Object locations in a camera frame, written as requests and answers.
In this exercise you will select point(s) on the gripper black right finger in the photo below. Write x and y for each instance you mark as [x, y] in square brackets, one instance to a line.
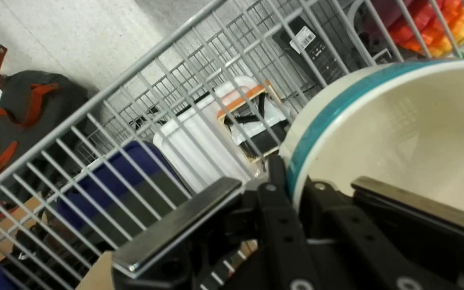
[426, 214]

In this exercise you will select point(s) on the gripper left finger with metal pad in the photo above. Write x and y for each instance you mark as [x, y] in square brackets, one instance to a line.
[181, 222]

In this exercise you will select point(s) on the white pot with teal band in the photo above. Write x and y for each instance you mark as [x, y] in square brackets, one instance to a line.
[404, 129]

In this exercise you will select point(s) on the orange white and black box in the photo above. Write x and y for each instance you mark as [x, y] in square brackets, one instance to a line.
[257, 121]

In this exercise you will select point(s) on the brown cardboard box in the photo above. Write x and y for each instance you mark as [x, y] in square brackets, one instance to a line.
[12, 226]

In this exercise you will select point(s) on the rainbow coloured toy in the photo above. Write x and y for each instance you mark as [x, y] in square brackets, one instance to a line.
[431, 24]

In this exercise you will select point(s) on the black package with white label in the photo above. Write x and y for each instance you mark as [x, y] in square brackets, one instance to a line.
[313, 45]

